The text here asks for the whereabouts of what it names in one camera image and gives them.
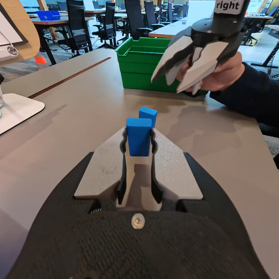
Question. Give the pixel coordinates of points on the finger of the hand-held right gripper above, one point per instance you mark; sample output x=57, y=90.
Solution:
x=174, y=52
x=202, y=63

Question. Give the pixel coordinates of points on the orange traffic cone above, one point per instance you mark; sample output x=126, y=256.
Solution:
x=41, y=61

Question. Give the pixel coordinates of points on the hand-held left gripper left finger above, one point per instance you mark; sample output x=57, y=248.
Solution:
x=102, y=172

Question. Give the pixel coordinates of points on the wooden backing board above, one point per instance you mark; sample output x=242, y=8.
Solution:
x=26, y=32

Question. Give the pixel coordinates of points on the black office chair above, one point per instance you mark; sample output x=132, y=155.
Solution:
x=108, y=28
x=76, y=26
x=135, y=19

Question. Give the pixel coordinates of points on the white document stand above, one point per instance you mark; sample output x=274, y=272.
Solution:
x=19, y=109

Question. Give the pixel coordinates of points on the green plastic bin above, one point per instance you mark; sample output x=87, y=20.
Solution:
x=135, y=69

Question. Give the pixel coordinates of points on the blue rectangular block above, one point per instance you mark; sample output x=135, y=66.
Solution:
x=138, y=137
x=149, y=114

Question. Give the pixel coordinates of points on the person's right hand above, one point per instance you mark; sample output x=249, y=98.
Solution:
x=226, y=74

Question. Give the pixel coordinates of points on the printed instruction sheet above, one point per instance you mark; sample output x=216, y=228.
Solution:
x=8, y=32

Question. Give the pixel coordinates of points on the small blue storage bin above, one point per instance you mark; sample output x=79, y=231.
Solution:
x=48, y=15

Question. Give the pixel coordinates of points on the person's right forearm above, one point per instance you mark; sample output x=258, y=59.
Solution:
x=250, y=98

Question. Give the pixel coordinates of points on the wooden background table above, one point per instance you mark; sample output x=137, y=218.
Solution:
x=170, y=29
x=56, y=21

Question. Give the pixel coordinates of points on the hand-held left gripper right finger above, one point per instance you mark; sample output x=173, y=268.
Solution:
x=176, y=174

